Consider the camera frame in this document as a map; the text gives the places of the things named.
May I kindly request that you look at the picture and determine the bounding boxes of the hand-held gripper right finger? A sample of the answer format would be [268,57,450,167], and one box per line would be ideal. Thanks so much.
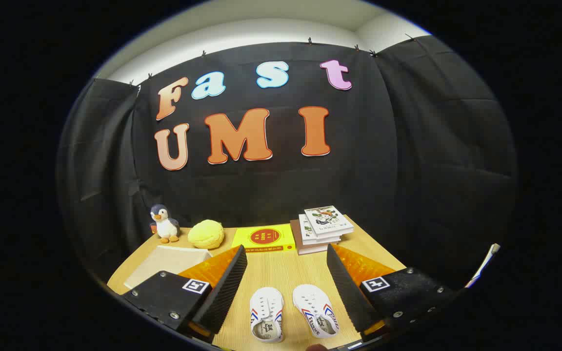
[326,244,457,342]

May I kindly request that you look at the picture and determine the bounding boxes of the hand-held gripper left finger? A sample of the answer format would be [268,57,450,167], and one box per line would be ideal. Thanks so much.
[121,245,248,342]

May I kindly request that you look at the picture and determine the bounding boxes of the white canvas shoe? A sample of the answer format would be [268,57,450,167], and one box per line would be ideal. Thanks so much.
[249,287,285,344]
[292,284,341,339]

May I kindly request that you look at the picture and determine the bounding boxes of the beige fabric storage box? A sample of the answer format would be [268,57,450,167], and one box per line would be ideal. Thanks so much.
[124,245,213,289]

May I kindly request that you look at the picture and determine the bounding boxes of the yellow round plush toy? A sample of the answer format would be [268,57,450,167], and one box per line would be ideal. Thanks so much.
[187,219,225,250]

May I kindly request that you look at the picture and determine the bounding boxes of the yellow book with red circle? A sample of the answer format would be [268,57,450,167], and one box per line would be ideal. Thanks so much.
[232,225,296,253]

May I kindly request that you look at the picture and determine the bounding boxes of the white illustrated book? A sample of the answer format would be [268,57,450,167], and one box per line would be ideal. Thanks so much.
[298,214,342,245]
[303,205,355,238]

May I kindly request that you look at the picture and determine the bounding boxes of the penguin plush toy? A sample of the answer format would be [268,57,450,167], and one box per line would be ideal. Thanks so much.
[149,204,181,244]

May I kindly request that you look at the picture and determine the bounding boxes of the black backdrop cloth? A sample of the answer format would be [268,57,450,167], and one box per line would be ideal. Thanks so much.
[57,35,518,293]

